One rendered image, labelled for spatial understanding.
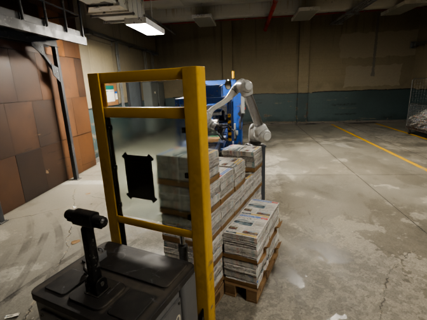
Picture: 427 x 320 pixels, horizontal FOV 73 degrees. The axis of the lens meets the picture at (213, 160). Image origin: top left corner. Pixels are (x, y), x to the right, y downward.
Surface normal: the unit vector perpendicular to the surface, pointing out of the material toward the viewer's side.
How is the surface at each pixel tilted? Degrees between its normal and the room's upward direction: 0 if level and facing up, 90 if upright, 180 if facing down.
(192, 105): 90
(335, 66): 90
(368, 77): 90
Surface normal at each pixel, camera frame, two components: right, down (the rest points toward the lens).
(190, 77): -0.43, 0.25
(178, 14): -0.11, 0.25
